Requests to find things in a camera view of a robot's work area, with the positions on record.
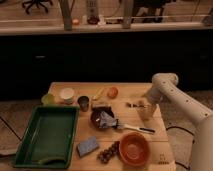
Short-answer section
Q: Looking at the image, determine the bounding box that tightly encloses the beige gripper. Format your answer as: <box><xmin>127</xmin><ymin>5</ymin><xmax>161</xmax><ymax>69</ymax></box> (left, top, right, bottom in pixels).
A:
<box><xmin>136</xmin><ymin>98</ymin><xmax>157</xmax><ymax>120</ymax></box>

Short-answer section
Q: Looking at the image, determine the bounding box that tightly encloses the silver metal fork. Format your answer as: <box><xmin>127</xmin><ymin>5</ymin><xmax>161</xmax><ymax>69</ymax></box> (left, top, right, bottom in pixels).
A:
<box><xmin>125</xmin><ymin>102</ymin><xmax>146</xmax><ymax>108</ymax></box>

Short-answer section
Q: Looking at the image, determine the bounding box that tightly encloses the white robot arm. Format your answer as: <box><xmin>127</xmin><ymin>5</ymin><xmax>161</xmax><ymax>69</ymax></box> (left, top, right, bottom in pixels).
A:
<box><xmin>137</xmin><ymin>73</ymin><xmax>213</xmax><ymax>171</ymax></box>

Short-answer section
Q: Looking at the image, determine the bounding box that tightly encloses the red orange bowl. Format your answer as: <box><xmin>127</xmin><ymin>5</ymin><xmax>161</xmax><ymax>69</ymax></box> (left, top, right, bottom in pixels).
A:
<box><xmin>119</xmin><ymin>132</ymin><xmax>150</xmax><ymax>167</ymax></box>

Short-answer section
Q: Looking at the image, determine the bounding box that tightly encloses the dark brown bowl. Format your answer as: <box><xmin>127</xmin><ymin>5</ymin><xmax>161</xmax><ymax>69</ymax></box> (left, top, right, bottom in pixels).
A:
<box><xmin>90</xmin><ymin>109</ymin><xmax>114</xmax><ymax>129</ymax></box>

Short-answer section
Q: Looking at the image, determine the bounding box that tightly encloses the small green bowl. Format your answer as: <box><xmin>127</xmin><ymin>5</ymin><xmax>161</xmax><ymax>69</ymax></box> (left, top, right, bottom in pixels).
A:
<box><xmin>41</xmin><ymin>93</ymin><xmax>55</xmax><ymax>105</ymax></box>

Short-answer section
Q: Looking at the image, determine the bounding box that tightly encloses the orange fruit toy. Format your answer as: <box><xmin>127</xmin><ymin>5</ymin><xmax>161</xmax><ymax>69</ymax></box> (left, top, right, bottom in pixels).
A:
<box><xmin>107</xmin><ymin>87</ymin><xmax>118</xmax><ymax>99</ymax></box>

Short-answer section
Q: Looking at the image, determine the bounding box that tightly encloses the crumpled grey foil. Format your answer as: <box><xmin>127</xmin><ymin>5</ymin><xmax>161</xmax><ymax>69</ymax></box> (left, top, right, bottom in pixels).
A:
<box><xmin>99</xmin><ymin>111</ymin><xmax>117</xmax><ymax>129</ymax></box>

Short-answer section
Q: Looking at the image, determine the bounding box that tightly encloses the yellow banana toy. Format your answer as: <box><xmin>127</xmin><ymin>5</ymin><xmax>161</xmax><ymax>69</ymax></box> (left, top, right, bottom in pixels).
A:
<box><xmin>92</xmin><ymin>88</ymin><xmax>104</xmax><ymax>101</ymax></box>

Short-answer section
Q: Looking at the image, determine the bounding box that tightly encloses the brown block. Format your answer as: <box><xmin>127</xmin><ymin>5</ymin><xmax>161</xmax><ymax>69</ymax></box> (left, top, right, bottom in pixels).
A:
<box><xmin>91</xmin><ymin>101</ymin><xmax>110</xmax><ymax>110</ymax></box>

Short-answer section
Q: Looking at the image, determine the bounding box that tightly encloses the dark purple grape bunch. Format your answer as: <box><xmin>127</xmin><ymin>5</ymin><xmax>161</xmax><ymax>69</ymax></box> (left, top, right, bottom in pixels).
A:
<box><xmin>97</xmin><ymin>141</ymin><xmax>119</xmax><ymax>164</ymax></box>

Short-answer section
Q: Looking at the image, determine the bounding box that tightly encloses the small metal cup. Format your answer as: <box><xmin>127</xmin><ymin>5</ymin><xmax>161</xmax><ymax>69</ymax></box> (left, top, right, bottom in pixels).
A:
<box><xmin>77</xmin><ymin>96</ymin><xmax>89</xmax><ymax>112</ymax></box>

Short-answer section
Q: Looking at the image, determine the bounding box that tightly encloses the blue sponge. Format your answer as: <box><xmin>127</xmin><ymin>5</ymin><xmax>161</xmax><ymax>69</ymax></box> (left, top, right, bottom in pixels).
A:
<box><xmin>77</xmin><ymin>136</ymin><xmax>99</xmax><ymax>157</ymax></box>

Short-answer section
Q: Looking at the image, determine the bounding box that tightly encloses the white ceramic cup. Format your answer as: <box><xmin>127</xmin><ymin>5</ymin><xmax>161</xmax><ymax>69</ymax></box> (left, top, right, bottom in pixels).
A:
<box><xmin>59</xmin><ymin>88</ymin><xmax>75</xmax><ymax>104</ymax></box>

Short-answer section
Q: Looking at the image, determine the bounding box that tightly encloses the green plastic tray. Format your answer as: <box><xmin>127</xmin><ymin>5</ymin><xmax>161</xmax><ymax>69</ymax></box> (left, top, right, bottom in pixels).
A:
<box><xmin>13</xmin><ymin>106</ymin><xmax>79</xmax><ymax>169</ymax></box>

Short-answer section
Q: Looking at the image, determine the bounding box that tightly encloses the black office chair base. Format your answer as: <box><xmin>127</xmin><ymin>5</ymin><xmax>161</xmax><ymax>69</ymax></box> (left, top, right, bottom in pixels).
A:
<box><xmin>21</xmin><ymin>0</ymin><xmax>53</xmax><ymax>14</ymax></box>

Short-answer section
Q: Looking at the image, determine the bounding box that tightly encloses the black cable on floor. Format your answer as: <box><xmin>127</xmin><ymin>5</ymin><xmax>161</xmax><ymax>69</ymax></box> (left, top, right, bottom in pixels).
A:
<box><xmin>165</xmin><ymin>124</ymin><xmax>196</xmax><ymax>138</ymax></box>

